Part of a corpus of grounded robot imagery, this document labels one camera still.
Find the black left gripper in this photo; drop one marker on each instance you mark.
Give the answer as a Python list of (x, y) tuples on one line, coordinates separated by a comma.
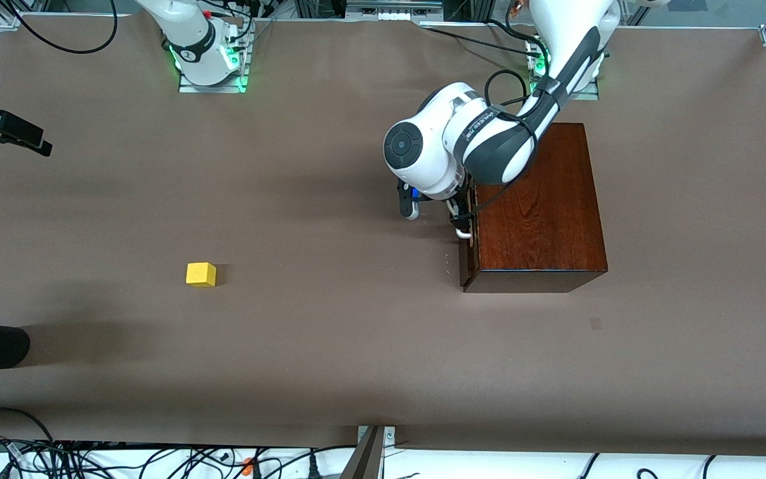
[(461, 209)]

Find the yellow block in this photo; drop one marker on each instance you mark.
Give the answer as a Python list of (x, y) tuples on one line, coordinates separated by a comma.
[(200, 275)]

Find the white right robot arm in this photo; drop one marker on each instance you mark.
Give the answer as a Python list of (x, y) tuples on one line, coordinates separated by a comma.
[(193, 60)]

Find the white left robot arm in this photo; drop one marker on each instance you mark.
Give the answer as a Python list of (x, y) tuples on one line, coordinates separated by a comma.
[(423, 153)]

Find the dark wooden drawer cabinet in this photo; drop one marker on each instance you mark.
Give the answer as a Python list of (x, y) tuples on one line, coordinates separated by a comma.
[(542, 219)]

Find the small orange object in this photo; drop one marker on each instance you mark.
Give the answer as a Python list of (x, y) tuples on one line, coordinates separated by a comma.
[(514, 8)]

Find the brown table cover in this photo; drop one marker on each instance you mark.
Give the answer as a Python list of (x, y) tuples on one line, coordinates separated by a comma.
[(290, 346)]

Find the orange connector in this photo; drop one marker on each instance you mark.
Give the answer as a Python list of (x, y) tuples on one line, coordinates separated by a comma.
[(247, 466)]

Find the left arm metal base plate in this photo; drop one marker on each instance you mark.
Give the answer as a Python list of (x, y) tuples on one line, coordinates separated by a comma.
[(589, 95)]

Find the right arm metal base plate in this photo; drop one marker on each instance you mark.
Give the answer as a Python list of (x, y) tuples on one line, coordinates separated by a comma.
[(213, 86)]

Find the metal mounting bracket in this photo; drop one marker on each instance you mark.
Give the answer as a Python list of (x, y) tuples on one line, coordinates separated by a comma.
[(388, 436)]

